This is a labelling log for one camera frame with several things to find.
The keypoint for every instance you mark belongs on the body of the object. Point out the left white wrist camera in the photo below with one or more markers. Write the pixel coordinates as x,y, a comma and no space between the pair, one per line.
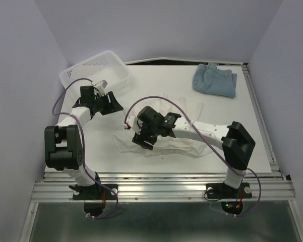
100,85

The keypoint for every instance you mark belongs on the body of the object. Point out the aluminium frame rail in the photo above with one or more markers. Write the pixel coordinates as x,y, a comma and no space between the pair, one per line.
169,206

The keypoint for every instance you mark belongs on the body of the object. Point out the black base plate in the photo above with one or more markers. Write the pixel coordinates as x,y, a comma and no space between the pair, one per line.
231,199
100,202

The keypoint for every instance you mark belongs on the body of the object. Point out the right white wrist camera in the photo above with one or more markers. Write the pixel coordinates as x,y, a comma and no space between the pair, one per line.
133,123

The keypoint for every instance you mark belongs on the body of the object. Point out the light blue denim skirt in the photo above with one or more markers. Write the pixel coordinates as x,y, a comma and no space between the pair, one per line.
209,79

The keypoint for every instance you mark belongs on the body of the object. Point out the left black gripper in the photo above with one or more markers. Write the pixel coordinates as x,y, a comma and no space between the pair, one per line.
113,107

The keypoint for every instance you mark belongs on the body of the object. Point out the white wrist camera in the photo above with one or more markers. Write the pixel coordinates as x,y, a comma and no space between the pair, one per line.
100,85
133,123

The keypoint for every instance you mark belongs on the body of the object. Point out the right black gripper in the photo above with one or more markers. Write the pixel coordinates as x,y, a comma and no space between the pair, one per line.
139,139

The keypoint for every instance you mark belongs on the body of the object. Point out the white skirt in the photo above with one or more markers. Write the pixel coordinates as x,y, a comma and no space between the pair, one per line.
164,145

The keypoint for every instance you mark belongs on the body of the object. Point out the white plastic basket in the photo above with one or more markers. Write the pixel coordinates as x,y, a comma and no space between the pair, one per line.
104,66

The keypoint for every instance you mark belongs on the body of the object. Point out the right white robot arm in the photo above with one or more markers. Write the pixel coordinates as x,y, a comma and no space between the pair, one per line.
234,140

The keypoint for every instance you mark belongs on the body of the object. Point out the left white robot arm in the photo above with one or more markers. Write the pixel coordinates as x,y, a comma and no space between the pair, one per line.
64,143

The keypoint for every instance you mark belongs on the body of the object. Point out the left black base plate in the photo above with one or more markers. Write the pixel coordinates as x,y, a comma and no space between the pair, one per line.
100,202

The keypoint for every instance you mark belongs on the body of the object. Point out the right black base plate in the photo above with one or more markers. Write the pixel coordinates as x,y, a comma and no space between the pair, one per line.
231,199

